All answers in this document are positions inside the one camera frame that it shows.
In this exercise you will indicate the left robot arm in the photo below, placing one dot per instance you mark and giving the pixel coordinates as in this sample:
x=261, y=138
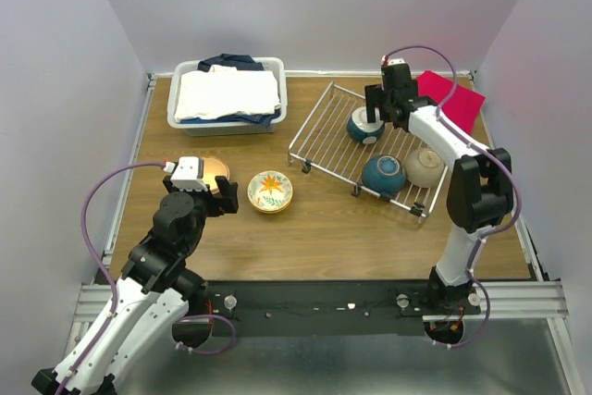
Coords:
x=154, y=291

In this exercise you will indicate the dark blue clothing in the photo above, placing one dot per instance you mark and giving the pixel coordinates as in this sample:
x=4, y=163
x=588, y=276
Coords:
x=238, y=62

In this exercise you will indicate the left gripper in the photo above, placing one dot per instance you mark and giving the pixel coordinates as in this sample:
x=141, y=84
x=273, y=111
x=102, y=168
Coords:
x=228, y=201

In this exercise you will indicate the silver wire dish rack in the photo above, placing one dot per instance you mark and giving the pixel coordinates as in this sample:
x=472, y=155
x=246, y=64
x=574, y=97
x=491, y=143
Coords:
x=322, y=143

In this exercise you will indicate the white folded towel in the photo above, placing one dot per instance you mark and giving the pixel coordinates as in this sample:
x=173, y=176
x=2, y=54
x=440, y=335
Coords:
x=215, y=94

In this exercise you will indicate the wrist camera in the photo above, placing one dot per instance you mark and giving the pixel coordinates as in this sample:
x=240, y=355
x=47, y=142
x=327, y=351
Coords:
x=186, y=174
x=387, y=61

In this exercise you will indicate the beige stoneware bowl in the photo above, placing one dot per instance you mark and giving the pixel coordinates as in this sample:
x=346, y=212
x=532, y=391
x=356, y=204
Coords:
x=423, y=167

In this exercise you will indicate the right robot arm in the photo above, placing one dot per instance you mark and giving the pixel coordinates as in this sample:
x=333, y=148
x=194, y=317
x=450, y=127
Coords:
x=480, y=193

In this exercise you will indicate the teal white bowl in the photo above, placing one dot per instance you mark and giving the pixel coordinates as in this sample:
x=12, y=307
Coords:
x=362, y=131

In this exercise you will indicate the yellow dotted bowl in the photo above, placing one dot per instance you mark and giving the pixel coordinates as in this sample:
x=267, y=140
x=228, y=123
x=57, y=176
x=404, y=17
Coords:
x=266, y=209

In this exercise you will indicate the peach speckled bowl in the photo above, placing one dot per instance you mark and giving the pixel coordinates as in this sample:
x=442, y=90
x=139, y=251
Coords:
x=213, y=167

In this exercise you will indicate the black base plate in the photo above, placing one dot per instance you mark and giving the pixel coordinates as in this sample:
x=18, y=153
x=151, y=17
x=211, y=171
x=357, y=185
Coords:
x=404, y=307

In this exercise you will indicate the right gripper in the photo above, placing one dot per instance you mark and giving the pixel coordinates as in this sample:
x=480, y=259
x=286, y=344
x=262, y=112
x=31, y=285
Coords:
x=374, y=95

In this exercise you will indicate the pink folded cloth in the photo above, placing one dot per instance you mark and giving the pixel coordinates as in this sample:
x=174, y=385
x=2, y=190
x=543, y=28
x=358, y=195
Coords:
x=462, y=108

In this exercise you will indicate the white floral bowl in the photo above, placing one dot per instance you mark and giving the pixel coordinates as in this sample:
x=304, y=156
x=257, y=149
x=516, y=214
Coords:
x=270, y=188

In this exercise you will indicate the blue glazed bowl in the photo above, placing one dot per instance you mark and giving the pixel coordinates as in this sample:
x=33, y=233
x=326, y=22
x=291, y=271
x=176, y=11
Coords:
x=384, y=174

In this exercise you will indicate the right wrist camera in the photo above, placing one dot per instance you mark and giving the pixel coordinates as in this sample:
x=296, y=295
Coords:
x=387, y=61

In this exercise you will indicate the white plastic laundry basket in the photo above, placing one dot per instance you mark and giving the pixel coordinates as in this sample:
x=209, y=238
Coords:
x=273, y=64

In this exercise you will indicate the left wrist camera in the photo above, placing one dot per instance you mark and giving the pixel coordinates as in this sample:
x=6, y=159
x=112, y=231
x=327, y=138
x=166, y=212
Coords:
x=186, y=174

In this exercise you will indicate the aluminium frame rail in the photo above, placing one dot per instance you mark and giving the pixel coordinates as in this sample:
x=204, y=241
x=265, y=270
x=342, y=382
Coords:
x=125, y=168

